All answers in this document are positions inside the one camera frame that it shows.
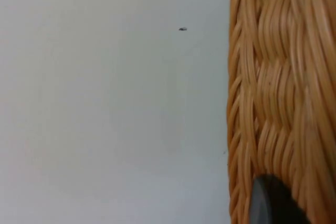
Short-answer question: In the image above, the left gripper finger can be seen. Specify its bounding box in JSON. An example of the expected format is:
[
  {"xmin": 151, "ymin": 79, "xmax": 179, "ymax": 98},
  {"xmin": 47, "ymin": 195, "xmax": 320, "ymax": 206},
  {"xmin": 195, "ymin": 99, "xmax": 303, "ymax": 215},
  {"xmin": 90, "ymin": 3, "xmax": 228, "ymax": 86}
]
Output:
[{"xmin": 249, "ymin": 173, "xmax": 313, "ymax": 224}]

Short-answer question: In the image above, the pale brown wicker basket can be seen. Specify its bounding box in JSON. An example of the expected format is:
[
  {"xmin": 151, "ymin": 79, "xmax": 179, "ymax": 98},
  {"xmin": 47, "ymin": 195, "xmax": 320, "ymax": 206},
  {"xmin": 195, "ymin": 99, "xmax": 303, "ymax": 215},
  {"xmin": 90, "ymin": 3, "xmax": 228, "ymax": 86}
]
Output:
[{"xmin": 226, "ymin": 0, "xmax": 336, "ymax": 224}]

